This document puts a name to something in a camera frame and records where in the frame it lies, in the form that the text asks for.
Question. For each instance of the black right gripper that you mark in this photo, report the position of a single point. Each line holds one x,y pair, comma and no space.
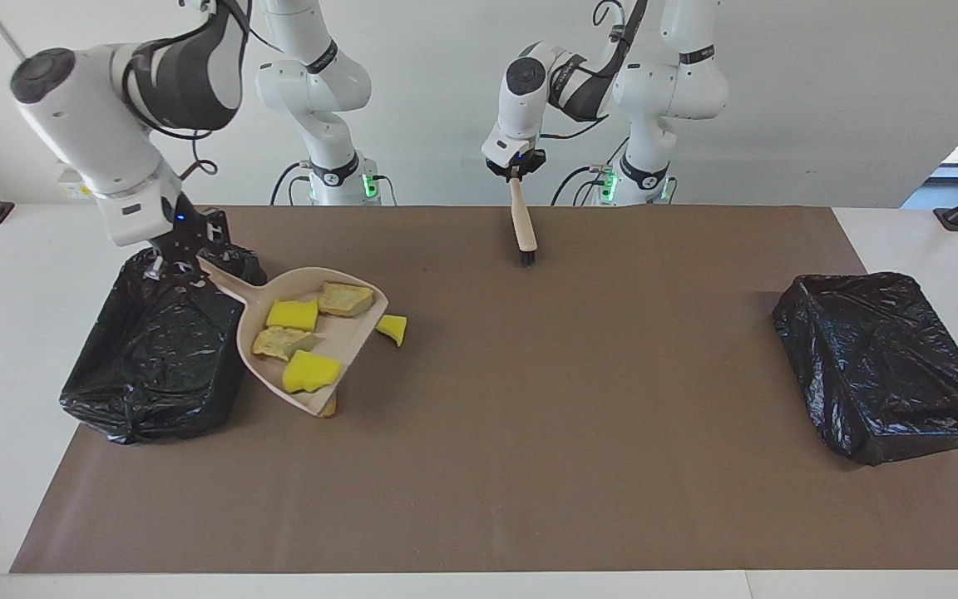
192,229

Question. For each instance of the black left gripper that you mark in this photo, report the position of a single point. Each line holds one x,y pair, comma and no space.
520,162

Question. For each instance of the beige hand brush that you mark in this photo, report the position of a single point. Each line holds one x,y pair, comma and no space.
522,225

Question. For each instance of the yellow sponge piece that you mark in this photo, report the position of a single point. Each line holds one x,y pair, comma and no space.
292,314
311,372
392,329

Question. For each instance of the pale ridged bread piece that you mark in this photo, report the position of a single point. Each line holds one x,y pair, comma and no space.
279,342

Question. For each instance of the orange striped toy croissant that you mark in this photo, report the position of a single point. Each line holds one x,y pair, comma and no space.
346,299

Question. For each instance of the beige plastic dustpan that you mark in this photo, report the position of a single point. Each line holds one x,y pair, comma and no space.
352,333

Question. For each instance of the brown bread roll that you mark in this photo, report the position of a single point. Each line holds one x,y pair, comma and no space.
329,409

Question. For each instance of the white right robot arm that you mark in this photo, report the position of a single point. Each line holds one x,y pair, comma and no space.
88,125

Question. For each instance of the black bag lined bin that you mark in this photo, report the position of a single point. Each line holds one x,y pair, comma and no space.
155,374
886,358

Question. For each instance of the brown paper table mat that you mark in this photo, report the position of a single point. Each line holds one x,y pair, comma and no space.
479,516

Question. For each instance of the white wall socket box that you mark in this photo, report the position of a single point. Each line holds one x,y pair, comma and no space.
76,191

